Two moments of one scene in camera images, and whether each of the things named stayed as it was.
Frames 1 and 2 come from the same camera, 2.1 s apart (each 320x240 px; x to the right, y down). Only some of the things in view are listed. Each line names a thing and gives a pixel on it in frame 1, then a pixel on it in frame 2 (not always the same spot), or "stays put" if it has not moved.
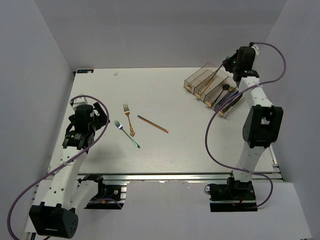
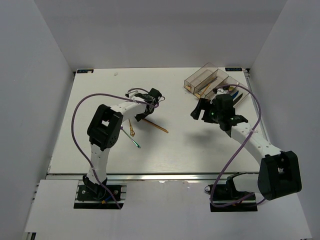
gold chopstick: [162, 129] stays put
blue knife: [235, 94] stays put
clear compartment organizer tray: [212, 86] stays put
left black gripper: [101, 119] -> [138, 117]
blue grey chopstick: [217, 70] -> [210, 82]
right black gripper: [226, 63] -> [203, 104]
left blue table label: [85, 71] stays put
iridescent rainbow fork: [120, 127] stays put
